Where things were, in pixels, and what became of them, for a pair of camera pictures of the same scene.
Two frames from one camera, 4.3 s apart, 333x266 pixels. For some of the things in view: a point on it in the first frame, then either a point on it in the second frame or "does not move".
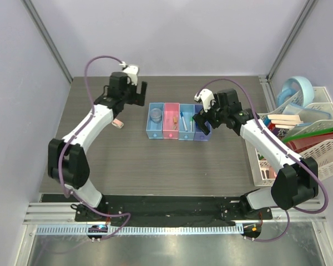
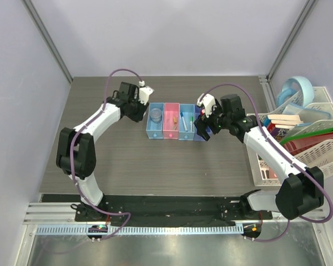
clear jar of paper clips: (156, 115) does not move
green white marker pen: (192, 124) does not move
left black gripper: (134, 100) → (138, 117)
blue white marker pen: (183, 122) does not move
